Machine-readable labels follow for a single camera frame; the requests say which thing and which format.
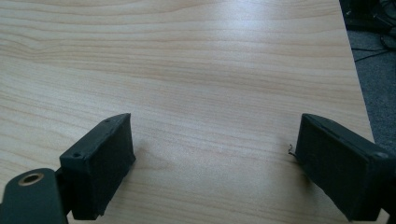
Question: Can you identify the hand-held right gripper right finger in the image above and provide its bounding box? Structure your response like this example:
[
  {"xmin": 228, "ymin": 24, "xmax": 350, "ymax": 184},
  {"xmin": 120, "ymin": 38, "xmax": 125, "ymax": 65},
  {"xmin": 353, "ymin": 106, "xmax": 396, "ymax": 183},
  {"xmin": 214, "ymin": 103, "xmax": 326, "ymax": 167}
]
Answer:
[{"xmin": 294, "ymin": 113, "xmax": 396, "ymax": 222}]

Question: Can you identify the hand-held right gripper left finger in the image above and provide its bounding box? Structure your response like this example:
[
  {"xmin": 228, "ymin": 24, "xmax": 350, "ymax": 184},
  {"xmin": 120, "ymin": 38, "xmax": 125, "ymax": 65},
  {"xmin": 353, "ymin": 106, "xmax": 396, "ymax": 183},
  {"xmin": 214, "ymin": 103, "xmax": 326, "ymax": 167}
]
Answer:
[{"xmin": 59, "ymin": 112, "xmax": 137, "ymax": 221}]

